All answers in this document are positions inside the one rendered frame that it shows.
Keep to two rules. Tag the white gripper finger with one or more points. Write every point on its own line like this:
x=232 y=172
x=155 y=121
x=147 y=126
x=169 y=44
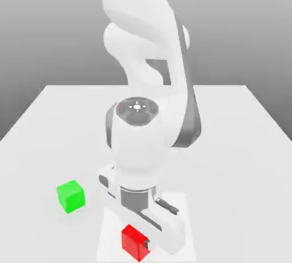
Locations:
x=148 y=244

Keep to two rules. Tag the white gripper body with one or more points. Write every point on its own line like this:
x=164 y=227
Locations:
x=170 y=231

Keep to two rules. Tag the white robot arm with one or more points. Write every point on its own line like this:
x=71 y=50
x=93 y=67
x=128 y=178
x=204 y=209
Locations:
x=141 y=144

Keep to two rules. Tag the small red cube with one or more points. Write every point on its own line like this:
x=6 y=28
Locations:
x=133 y=242

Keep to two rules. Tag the small green cube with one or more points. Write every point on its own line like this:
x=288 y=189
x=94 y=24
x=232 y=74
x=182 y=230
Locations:
x=71 y=196

